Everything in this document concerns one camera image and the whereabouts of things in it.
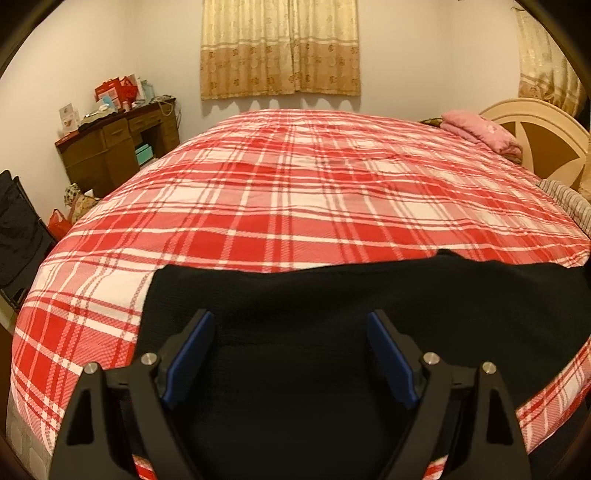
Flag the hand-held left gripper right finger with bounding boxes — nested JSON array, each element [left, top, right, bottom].
[[367, 308, 529, 480]]

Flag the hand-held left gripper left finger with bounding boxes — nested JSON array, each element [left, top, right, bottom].
[[48, 308, 215, 480]]

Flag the black pants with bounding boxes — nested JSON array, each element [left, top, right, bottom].
[[136, 249, 591, 480]]

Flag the red plastic bag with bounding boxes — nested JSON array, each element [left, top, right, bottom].
[[47, 209, 75, 241]]

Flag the bed with red plaid cover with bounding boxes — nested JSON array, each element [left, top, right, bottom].
[[7, 108, 591, 480]]

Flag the black folding chair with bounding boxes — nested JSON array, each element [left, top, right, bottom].
[[0, 170, 58, 308]]

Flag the brown wooden desk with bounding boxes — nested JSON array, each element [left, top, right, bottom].
[[54, 97, 181, 197]]

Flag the striped pillow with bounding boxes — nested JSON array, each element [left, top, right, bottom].
[[538, 179, 591, 232]]

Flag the pink folded blanket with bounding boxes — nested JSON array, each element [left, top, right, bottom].
[[440, 110, 523, 162]]

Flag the white standing card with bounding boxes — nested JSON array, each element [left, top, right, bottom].
[[58, 102, 80, 133]]

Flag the red gift bag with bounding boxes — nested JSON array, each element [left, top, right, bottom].
[[95, 76, 139, 106]]

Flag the cream round headboard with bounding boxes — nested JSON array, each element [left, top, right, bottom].
[[479, 98, 591, 195]]

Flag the beige window curtain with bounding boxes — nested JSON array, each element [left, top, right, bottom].
[[199, 0, 362, 101]]

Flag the long beige floral curtain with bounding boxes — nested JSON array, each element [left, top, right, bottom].
[[515, 4, 588, 118]]

